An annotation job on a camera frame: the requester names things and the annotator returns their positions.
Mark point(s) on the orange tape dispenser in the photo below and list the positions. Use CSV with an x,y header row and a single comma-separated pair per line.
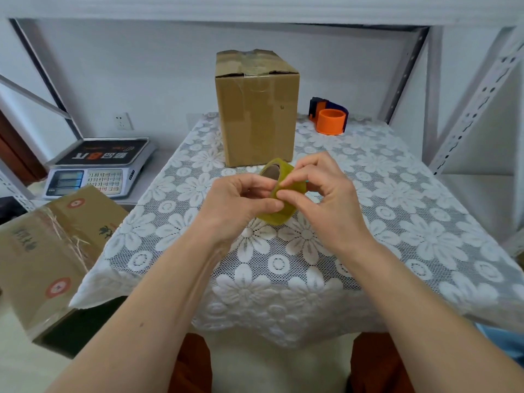
x,y
330,122

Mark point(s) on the electronic weighing scale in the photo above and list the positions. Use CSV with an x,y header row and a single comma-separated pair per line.
x,y
102,153

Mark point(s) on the white floral lace tablecloth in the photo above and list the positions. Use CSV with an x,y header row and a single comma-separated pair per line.
x,y
409,225

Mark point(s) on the person's right hand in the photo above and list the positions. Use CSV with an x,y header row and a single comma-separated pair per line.
x,y
335,208

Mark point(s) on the person's left forearm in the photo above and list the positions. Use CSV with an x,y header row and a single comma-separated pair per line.
x,y
147,323

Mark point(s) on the printed brown cardboard box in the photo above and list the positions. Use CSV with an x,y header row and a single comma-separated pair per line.
x,y
37,257

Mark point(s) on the white wall socket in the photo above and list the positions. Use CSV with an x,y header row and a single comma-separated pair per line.
x,y
123,121

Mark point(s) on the white metal shelving rack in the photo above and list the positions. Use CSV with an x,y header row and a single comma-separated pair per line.
x,y
245,8
483,200

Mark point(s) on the person's orange trousers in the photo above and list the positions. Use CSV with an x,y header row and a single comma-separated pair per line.
x,y
376,368

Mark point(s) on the small brown cardboard box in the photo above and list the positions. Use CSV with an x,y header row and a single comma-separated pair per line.
x,y
258,118

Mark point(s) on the yellow tape roll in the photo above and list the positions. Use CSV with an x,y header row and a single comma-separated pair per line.
x,y
278,217

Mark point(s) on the brown wooden door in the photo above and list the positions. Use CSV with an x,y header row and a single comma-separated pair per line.
x,y
16,155

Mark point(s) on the person's right forearm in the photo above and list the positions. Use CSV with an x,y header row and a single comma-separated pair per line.
x,y
417,323

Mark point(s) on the blue cloth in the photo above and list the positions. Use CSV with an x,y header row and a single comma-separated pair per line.
x,y
503,343

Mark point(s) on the person's left hand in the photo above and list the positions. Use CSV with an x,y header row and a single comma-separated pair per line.
x,y
225,208

